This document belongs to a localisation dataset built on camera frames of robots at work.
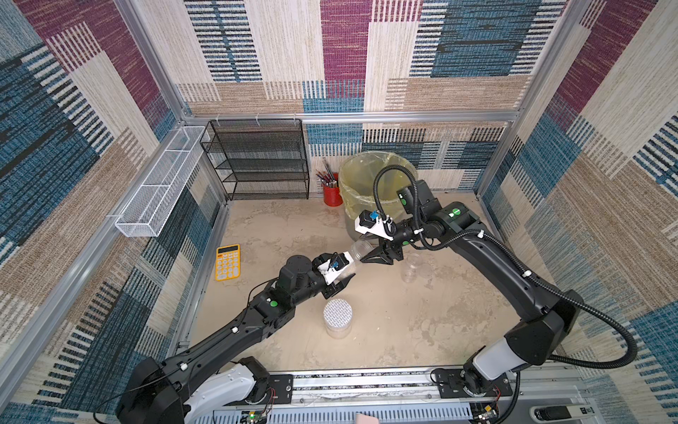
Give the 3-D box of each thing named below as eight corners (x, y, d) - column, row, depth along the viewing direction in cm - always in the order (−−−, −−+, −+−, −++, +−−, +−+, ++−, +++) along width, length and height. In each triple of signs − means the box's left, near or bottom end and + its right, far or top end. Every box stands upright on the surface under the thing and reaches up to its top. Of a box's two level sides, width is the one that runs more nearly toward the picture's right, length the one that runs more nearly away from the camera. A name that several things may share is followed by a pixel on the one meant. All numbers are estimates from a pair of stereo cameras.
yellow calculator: (217, 282, 97) (215, 279, 95) (217, 250, 105) (215, 247, 104) (241, 276, 98) (239, 273, 96) (239, 245, 107) (238, 242, 105)
